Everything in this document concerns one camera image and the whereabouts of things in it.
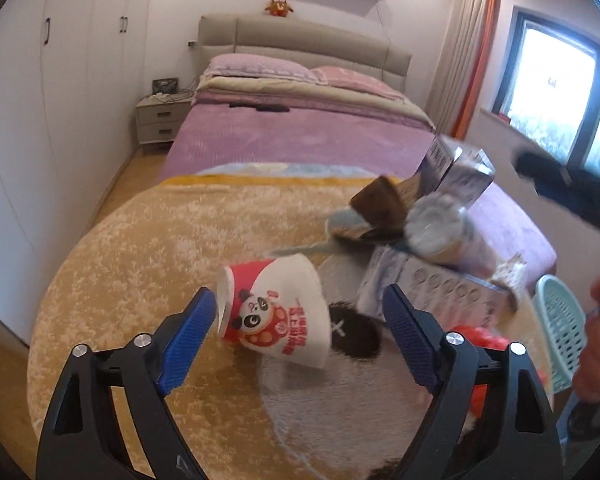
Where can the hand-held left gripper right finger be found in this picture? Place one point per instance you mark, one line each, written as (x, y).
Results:
(410, 340)

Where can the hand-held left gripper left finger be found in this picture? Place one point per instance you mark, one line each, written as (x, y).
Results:
(190, 340)

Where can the silver carton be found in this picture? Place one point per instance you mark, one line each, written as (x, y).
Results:
(430, 285)

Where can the orange-red plastic bag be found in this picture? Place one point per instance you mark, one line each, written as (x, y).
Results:
(485, 340)

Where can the panda print paper cup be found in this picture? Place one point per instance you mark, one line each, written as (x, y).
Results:
(285, 305)

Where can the grey cardboard box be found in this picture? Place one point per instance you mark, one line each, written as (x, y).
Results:
(460, 170)

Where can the mint plastic basket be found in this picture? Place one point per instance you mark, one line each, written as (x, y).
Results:
(560, 325)

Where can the brown paper cup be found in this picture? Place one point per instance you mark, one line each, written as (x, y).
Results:
(380, 202)

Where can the person's right hand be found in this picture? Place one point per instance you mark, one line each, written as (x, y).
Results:
(597, 355)

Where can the beige snack wrapper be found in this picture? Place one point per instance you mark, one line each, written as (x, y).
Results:
(507, 272)

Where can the dark framed window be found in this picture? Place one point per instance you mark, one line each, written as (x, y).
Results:
(555, 85)

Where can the beige and orange curtain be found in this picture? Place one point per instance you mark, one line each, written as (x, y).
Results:
(465, 55)

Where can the bed with purple bedspread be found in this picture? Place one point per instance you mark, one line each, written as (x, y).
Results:
(280, 140)

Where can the beige nightstand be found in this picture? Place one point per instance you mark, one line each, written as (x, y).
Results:
(161, 120)

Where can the pink pillow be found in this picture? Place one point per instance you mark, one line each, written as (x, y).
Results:
(355, 80)
(260, 66)

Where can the black device on nightstand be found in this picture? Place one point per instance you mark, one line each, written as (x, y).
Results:
(165, 85)

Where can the white wardrobe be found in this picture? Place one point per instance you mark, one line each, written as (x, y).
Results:
(55, 110)

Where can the folded beige quilt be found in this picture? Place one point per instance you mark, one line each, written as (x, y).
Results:
(280, 87)

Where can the beige padded headboard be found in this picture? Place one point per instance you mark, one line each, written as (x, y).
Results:
(300, 40)

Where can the orange plush toy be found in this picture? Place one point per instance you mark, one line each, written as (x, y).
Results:
(279, 8)

